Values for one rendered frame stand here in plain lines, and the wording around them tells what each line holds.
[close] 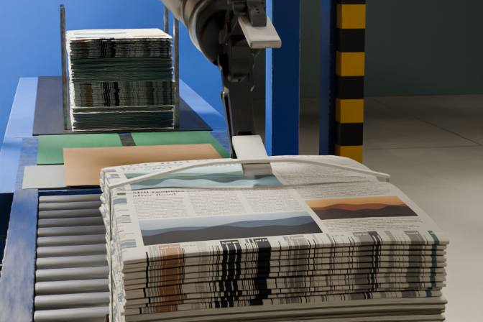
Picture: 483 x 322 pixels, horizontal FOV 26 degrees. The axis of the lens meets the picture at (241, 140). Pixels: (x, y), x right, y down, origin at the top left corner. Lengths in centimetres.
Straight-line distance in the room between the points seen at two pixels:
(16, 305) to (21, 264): 20
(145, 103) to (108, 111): 11
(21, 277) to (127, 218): 66
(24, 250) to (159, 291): 87
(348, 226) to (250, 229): 9
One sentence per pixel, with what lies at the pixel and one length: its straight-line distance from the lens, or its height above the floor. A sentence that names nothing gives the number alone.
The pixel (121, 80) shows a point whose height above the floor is 94.
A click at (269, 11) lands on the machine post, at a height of 113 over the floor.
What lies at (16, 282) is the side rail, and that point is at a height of 80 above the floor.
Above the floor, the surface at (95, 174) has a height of 80.
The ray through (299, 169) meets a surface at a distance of 114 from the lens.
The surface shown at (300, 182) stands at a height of 104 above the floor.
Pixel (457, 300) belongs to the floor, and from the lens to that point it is 409.
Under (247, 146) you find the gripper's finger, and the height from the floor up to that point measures 107.
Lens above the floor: 126
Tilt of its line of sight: 10 degrees down
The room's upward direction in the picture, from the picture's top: straight up
